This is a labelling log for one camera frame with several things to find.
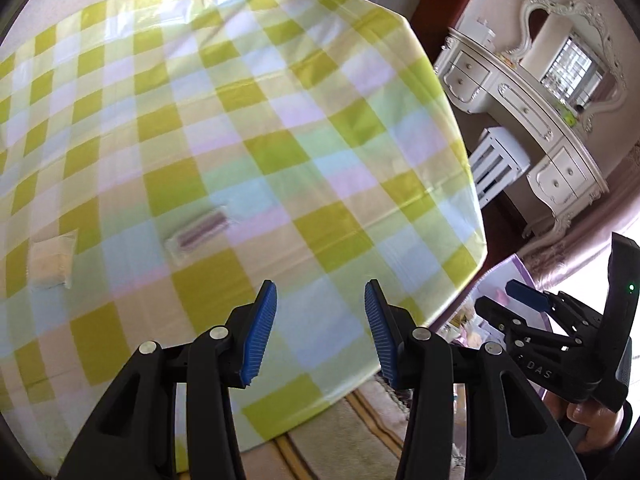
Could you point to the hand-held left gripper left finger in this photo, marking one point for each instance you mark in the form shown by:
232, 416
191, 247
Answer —
260, 335

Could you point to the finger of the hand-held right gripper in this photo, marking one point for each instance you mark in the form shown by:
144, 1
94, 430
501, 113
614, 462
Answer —
500, 315
525, 295

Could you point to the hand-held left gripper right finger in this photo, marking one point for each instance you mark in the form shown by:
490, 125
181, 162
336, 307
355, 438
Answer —
380, 335

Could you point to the clear bin of snacks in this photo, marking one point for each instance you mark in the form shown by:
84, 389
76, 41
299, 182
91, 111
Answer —
517, 272

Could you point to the purple bar clear packet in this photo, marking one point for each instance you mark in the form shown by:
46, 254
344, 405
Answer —
200, 232

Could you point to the person's right hand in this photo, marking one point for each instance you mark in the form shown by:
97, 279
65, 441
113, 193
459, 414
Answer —
590, 415

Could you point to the white slatted stool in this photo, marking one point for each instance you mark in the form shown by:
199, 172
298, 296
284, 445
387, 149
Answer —
500, 155

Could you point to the white ornate vanity dresser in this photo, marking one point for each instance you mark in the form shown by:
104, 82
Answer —
520, 105

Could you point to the cream cracker bar packet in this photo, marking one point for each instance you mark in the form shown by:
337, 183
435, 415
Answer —
50, 262

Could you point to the green checked tablecloth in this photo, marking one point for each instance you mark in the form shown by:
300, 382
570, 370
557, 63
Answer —
300, 110

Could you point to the white framed ornate mirror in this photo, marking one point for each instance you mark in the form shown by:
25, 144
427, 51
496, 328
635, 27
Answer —
565, 55

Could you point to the white box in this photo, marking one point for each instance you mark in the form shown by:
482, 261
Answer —
477, 32

